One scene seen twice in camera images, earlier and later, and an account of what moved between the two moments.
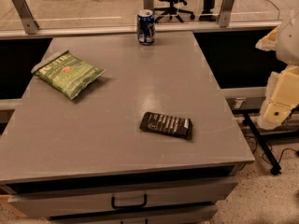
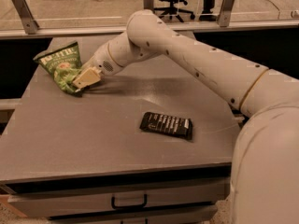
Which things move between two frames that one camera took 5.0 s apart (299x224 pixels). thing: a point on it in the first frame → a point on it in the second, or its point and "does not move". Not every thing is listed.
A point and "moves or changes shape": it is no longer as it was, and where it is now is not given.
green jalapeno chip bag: (67, 73) moves or changes shape
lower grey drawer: (184, 216) does not move
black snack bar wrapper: (167, 123) does not move
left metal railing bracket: (24, 12) does not move
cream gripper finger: (281, 97) → (106, 64)
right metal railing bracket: (227, 6) does not move
